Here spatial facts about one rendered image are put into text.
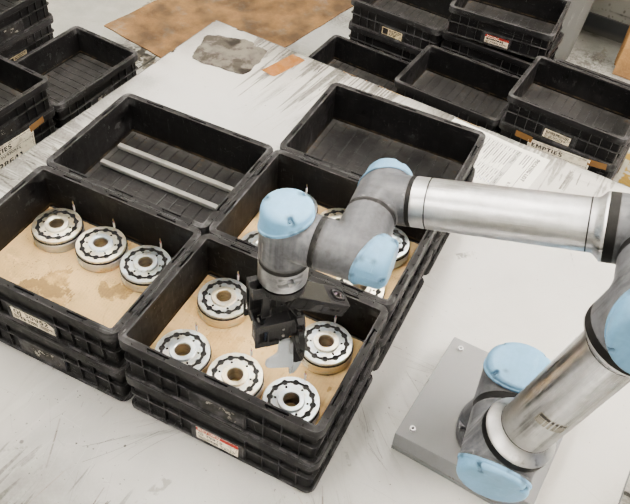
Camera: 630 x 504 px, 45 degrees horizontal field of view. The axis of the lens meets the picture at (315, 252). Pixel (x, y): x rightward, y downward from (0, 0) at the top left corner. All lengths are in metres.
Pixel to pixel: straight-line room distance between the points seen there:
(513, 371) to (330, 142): 0.84
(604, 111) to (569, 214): 1.82
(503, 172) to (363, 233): 1.14
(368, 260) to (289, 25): 3.02
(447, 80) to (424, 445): 1.82
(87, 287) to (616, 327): 1.03
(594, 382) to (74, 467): 0.93
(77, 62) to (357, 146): 1.41
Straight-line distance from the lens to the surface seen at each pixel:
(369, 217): 1.05
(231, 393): 1.30
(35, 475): 1.53
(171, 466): 1.50
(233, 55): 2.42
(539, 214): 1.07
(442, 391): 1.55
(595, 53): 4.20
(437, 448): 1.48
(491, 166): 2.14
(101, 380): 1.57
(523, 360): 1.34
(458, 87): 3.00
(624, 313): 0.94
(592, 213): 1.07
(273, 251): 1.05
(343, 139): 1.93
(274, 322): 1.17
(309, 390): 1.39
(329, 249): 1.02
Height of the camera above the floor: 2.02
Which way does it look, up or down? 47 degrees down
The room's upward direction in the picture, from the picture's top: 6 degrees clockwise
